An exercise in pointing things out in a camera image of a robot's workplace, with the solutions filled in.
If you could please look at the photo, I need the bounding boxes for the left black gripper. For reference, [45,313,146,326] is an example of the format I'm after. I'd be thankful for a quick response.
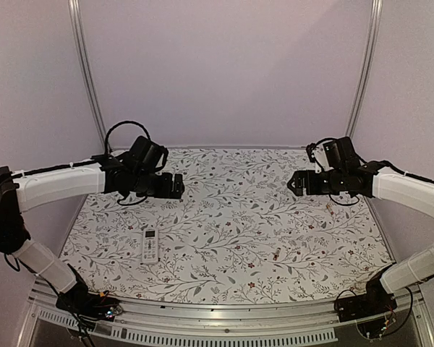
[132,171,185,200]

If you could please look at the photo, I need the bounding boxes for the white remote control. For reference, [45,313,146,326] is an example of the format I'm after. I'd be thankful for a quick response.
[141,229,159,265]

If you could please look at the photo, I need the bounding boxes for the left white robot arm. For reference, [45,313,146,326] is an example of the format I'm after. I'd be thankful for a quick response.
[0,136,184,314]

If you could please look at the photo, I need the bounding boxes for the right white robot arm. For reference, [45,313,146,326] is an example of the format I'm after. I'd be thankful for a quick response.
[287,137,434,315]

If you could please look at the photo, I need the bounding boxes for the floral patterned table mat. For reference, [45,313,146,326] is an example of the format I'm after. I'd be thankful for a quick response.
[61,149,393,304]

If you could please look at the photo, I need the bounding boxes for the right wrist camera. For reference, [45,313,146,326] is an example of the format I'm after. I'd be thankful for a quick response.
[306,137,333,171]

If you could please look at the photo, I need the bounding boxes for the left black sleeved cable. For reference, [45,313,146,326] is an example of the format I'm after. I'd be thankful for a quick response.
[103,121,156,156]

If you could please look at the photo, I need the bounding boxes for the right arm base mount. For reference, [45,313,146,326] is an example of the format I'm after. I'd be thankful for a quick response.
[333,287,397,322]

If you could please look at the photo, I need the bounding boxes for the front aluminium rail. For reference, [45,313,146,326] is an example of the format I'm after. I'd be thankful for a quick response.
[17,280,434,346]

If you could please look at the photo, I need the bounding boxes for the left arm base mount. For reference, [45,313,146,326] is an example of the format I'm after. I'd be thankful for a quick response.
[56,291,123,321]

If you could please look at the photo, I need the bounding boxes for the right aluminium frame post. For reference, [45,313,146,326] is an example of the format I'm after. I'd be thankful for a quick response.
[346,0,383,138]

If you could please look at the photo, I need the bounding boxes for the aluminium frame post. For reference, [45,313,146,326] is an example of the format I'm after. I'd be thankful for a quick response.
[346,0,383,138]
[68,0,106,146]

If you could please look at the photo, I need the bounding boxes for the left aluminium frame post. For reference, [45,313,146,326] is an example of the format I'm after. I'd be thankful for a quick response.
[68,0,106,146]

